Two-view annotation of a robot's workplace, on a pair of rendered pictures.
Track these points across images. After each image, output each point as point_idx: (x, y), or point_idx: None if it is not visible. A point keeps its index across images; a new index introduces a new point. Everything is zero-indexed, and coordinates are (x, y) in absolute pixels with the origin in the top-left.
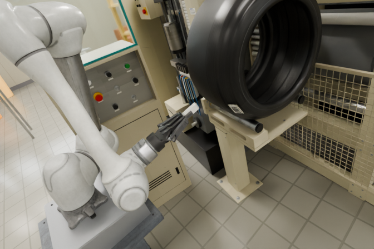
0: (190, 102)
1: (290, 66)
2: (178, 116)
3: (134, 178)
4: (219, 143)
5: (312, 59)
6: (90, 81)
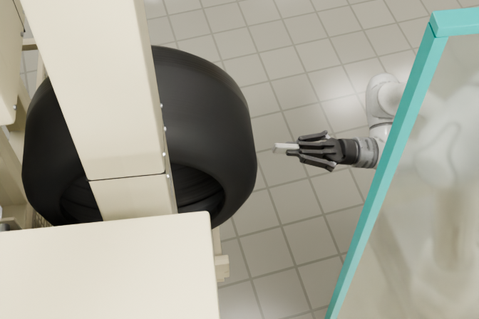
0: None
1: (71, 186)
2: (304, 150)
3: (376, 80)
4: None
5: None
6: None
